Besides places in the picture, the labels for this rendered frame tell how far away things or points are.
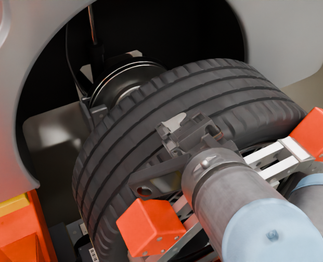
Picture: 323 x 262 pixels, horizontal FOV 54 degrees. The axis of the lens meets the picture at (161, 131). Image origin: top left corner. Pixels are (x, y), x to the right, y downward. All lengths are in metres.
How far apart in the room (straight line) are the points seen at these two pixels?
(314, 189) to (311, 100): 2.16
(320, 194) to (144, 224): 0.27
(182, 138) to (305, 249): 0.24
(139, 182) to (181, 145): 0.08
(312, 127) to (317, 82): 2.10
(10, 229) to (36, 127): 1.31
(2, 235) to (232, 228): 0.91
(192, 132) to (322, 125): 0.33
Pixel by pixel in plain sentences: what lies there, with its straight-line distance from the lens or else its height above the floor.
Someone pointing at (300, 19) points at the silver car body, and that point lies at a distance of 1.22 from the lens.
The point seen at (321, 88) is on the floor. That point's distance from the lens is 2.77.
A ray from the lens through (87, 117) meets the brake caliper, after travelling 1.03.
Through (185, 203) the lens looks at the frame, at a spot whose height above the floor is 1.08.
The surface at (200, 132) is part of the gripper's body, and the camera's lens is 0.47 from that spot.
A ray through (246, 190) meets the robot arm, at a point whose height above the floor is 1.34.
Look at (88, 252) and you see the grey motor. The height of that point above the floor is 0.43.
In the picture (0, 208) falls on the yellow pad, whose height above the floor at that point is 0.73.
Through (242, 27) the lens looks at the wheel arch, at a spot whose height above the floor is 1.10.
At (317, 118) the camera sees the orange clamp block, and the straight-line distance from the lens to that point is 0.72.
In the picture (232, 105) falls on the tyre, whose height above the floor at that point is 1.18.
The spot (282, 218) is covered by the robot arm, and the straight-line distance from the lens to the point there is 0.30.
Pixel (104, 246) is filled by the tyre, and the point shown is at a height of 0.95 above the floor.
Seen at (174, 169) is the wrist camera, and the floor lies 1.25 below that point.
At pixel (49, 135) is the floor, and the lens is 2.26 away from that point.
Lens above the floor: 1.62
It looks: 49 degrees down
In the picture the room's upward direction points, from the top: straight up
